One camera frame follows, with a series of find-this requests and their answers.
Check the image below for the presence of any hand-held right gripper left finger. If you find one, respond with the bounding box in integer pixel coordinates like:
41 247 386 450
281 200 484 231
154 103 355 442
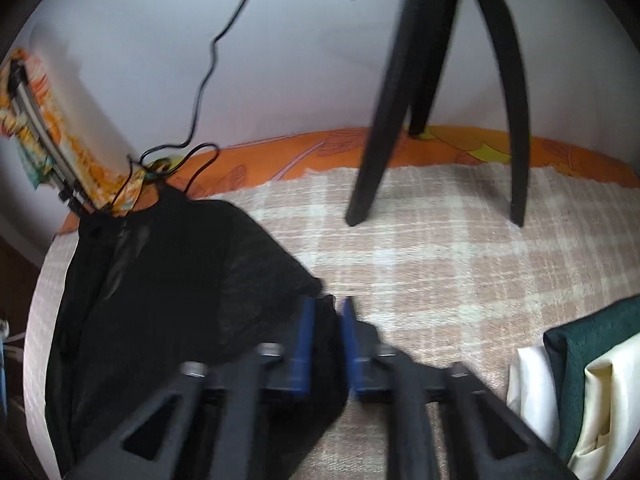
65 297 321 480

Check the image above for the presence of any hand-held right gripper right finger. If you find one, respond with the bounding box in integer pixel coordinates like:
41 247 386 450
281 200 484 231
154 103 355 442
341 297 581 480

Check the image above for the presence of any black mesh garment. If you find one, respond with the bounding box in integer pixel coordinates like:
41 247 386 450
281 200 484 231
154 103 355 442
44 187 351 480

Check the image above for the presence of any black tripod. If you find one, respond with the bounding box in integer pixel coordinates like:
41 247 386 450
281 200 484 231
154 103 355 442
346 0 532 228

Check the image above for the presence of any orange floral bedsheet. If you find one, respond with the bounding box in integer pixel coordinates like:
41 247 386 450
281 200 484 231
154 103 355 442
0 47 640 236

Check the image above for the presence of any dark green cloth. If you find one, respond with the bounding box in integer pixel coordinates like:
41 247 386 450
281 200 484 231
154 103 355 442
543 295 640 466

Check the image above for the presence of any black power cable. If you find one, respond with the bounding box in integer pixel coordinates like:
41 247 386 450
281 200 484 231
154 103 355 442
107 0 275 218

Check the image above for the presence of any folded silver stand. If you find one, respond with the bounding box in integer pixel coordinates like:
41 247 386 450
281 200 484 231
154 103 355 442
6 59 101 216

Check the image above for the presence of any cream cloth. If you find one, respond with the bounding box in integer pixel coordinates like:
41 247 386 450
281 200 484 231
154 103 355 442
569 347 640 480

